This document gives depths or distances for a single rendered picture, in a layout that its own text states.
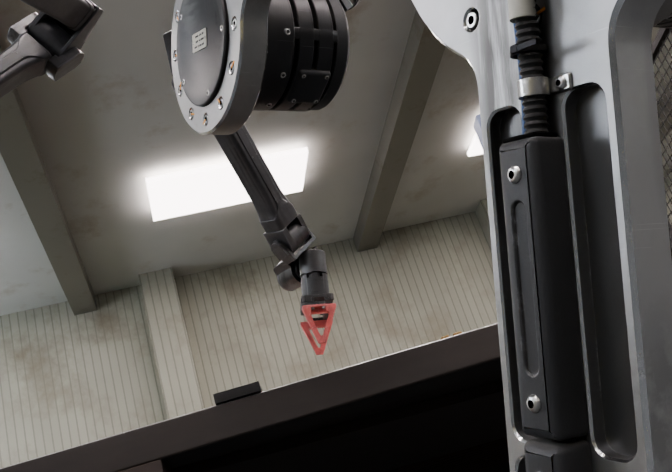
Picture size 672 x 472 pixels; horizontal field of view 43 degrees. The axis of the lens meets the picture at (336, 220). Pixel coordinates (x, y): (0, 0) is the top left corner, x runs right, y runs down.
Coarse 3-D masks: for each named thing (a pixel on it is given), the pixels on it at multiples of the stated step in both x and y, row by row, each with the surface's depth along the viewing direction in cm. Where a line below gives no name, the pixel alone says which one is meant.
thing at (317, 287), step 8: (304, 280) 176; (312, 280) 175; (320, 280) 175; (304, 288) 175; (312, 288) 174; (320, 288) 174; (328, 288) 176; (304, 296) 171; (312, 296) 171; (320, 296) 171; (328, 296) 171
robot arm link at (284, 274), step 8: (312, 240) 179; (272, 248) 175; (280, 248) 174; (288, 248) 175; (304, 248) 177; (280, 256) 175; (288, 256) 175; (296, 256) 175; (280, 264) 182; (288, 264) 180; (280, 272) 183; (288, 272) 181; (280, 280) 184; (288, 280) 182; (296, 280) 180; (288, 288) 184; (296, 288) 184
